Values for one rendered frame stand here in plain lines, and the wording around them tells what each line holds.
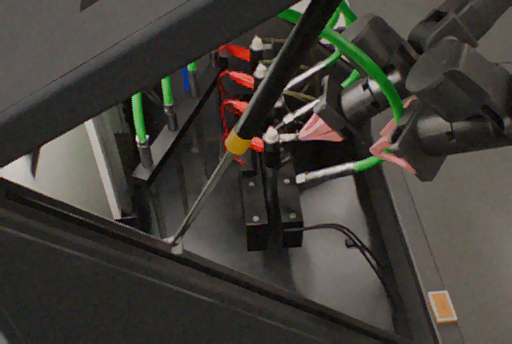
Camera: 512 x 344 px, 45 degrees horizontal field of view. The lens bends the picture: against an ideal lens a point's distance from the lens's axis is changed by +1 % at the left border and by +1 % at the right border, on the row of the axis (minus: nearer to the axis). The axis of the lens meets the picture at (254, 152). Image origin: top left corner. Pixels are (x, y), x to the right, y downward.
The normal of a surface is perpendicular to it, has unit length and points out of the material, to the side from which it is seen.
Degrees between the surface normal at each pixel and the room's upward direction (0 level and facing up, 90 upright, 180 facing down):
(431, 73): 50
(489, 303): 0
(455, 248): 0
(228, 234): 0
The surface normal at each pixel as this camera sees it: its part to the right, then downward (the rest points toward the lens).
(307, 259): -0.02, -0.69
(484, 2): 0.25, 0.15
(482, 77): 0.47, -0.30
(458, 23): 0.13, 0.34
